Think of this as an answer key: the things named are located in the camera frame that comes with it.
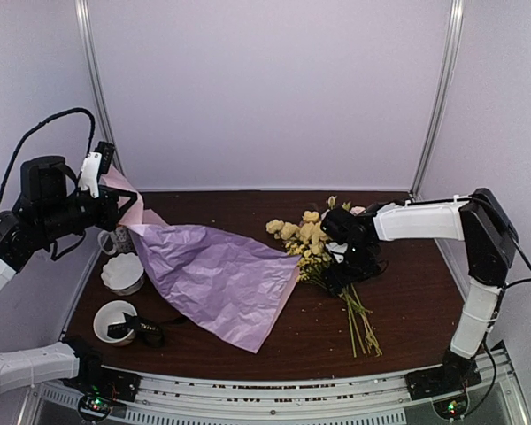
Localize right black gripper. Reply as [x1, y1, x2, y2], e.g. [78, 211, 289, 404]
[321, 243, 381, 297]

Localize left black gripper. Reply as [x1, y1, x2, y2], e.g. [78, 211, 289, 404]
[37, 183, 136, 241]

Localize small yellow daisy bunch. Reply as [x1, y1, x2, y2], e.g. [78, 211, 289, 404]
[285, 241, 384, 359]

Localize purple pink wrapping paper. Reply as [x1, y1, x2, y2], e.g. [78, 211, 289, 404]
[100, 172, 300, 354]

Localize cream rose flower stem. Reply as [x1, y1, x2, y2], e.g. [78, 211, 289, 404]
[265, 211, 331, 267]

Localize pink rose flower stem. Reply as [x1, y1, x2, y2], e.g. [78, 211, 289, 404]
[321, 196, 366, 219]

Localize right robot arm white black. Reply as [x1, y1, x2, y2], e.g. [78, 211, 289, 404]
[320, 188, 519, 391]

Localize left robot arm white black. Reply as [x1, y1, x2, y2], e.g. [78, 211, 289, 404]
[0, 156, 138, 395]

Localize patterned white mug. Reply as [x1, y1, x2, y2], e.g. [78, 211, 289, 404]
[97, 226, 135, 256]

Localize white scalloped bowl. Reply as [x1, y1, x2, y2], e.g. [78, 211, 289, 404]
[100, 253, 144, 296]

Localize white round bowl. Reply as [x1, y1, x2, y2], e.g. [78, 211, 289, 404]
[93, 300, 136, 346]

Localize black printed ribbon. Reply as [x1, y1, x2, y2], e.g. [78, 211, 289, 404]
[107, 313, 188, 348]

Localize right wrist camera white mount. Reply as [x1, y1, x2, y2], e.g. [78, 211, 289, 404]
[325, 242, 349, 264]

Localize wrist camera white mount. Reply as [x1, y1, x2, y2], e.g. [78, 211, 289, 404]
[325, 242, 349, 264]
[77, 142, 115, 198]

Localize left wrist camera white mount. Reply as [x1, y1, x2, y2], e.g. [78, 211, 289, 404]
[77, 142, 115, 198]

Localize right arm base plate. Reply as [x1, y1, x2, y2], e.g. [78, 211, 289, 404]
[405, 366, 482, 400]

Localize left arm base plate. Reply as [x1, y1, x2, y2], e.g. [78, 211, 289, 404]
[62, 368, 141, 402]

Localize aluminium front rail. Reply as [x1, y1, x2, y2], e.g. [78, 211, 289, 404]
[28, 340, 526, 425]

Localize left aluminium corner post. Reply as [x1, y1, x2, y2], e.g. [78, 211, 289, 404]
[74, 0, 124, 174]

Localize aluminium corner post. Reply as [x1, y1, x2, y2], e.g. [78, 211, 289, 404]
[410, 0, 466, 199]
[74, 0, 124, 174]

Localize right aluminium corner post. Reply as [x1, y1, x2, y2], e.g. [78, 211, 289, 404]
[410, 0, 466, 199]

